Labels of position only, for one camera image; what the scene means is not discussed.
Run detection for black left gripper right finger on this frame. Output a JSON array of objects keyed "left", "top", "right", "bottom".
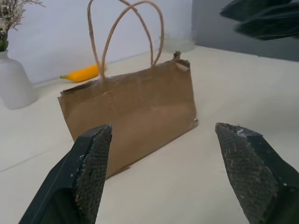
[{"left": 214, "top": 122, "right": 299, "bottom": 224}]

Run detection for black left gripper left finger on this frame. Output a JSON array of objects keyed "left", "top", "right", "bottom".
[{"left": 18, "top": 124, "right": 113, "bottom": 224}]

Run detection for yellow banana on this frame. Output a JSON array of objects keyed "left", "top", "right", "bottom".
[{"left": 60, "top": 64, "right": 107, "bottom": 83}]

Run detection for white ceramic vase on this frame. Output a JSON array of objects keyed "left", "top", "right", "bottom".
[{"left": 0, "top": 50, "right": 38, "bottom": 110}]

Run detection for clear glass bowl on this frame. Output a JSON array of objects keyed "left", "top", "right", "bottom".
[{"left": 159, "top": 35, "right": 196, "bottom": 53}]

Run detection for dark green plant leaves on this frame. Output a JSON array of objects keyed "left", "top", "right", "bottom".
[{"left": 219, "top": 0, "right": 299, "bottom": 40}]

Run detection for dried white flower bunch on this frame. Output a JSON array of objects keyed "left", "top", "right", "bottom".
[{"left": 0, "top": 0, "right": 46, "bottom": 52}]

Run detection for brown paper bag with handles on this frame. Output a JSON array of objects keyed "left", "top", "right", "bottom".
[{"left": 57, "top": 0, "right": 199, "bottom": 180}]

